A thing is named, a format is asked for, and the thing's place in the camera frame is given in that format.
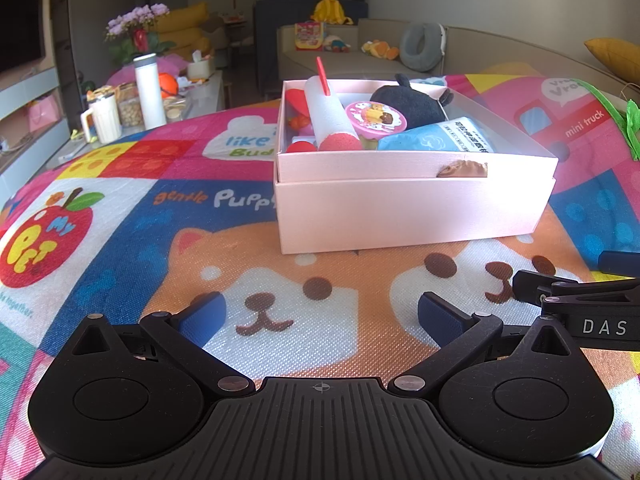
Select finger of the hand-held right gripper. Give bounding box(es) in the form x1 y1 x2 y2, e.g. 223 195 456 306
596 250 640 279
511 269 640 353

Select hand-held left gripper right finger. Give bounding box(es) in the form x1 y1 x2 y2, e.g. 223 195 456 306
390 291 577 398

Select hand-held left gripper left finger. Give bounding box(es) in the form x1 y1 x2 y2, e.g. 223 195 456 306
65 290 255 397

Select pink cardboard box lid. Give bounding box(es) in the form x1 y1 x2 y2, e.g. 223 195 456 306
273 174 557 256

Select pink cardboard box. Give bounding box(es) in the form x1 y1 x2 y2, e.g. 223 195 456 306
275 78 560 182

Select blue wipes packet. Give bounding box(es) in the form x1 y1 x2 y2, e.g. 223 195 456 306
377 117 497 154

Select yellow pudding toy pink base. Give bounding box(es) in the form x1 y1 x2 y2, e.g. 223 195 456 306
344 100 410 139

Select black plush toy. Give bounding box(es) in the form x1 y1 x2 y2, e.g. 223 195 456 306
370 73 454 129

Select white toy rocket red fins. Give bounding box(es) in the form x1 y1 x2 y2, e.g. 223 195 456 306
285 56 365 154

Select colourful printed play mat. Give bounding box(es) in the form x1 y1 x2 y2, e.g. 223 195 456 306
0 74 640 480

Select white coffee table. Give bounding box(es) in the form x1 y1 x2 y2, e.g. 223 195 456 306
47 70 226 162

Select clear jar of nuts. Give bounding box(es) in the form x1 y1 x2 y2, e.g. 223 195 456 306
116 85 145 129

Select tall white thermos bottle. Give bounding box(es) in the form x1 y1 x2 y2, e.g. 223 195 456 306
132 52 168 131

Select beige sofa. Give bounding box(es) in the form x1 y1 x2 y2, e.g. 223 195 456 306
277 18 640 107

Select cream tissue box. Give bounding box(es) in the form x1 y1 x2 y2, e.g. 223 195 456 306
186 50 216 80

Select white television cabinet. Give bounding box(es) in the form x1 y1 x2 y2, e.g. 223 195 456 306
0 67 71 192

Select pink cloth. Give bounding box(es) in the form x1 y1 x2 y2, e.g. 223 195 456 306
107 55 191 86

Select grey neck pillow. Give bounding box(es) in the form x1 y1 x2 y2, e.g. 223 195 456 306
400 22 446 72

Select orange plush toy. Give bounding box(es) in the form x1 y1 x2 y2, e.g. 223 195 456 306
361 38 401 61

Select dark blue cabinet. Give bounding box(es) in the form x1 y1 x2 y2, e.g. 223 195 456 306
252 0 370 97

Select stack of yellow cushions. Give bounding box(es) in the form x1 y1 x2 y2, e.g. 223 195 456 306
152 2 216 61

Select pink flowering pot plant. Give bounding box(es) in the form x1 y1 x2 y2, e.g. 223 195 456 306
104 4 171 64

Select pink toy package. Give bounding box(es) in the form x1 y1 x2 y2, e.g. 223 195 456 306
294 21 326 52

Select yellow cloth bag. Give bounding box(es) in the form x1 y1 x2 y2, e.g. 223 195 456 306
311 0 355 26

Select black television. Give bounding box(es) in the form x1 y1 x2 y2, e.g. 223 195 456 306
0 0 47 77

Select white mug with handle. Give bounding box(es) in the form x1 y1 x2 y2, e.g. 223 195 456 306
80 96 123 145

